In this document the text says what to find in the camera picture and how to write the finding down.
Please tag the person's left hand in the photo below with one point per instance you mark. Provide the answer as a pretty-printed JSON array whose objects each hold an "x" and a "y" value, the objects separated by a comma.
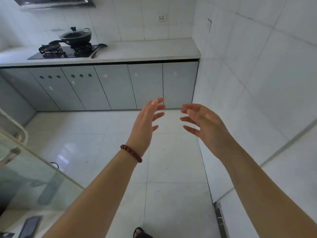
[{"x": 143, "y": 126}]

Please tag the person's right hand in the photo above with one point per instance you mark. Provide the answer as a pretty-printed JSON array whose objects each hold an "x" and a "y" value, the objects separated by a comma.
[{"x": 213, "y": 131}]

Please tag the person's left forearm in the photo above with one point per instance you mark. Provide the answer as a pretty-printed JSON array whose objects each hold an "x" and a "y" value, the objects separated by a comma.
[{"x": 99, "y": 195}]

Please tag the person's right forearm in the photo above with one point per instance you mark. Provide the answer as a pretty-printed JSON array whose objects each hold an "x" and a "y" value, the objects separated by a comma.
[{"x": 260, "y": 195}]

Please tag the person's left black sandal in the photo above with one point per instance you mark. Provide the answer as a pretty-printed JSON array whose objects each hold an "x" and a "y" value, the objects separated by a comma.
[{"x": 141, "y": 233}]

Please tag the black cooking spatula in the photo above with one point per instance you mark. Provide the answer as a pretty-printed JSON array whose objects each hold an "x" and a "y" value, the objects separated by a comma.
[{"x": 96, "y": 50}]

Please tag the black burner grate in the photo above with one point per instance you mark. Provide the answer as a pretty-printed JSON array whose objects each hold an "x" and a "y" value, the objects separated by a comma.
[
  {"x": 52, "y": 50},
  {"x": 83, "y": 50}
]

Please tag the black glass gas stove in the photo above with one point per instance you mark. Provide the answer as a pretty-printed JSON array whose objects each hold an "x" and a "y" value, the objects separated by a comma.
[{"x": 69, "y": 55}]

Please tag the black wok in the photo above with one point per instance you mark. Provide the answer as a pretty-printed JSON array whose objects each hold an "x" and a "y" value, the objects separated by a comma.
[{"x": 79, "y": 40}]

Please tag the glass wok lid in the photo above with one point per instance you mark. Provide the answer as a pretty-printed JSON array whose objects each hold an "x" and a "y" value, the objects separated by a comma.
[{"x": 76, "y": 34}]

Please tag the dark flat phone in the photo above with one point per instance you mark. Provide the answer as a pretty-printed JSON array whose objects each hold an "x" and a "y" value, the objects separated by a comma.
[{"x": 31, "y": 226}]

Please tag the steel range hood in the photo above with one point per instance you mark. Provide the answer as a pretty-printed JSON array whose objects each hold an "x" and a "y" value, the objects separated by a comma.
[{"x": 49, "y": 3}]

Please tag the white wall socket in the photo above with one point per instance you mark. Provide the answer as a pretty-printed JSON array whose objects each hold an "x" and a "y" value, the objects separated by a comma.
[
  {"x": 209, "y": 24},
  {"x": 162, "y": 17}
]

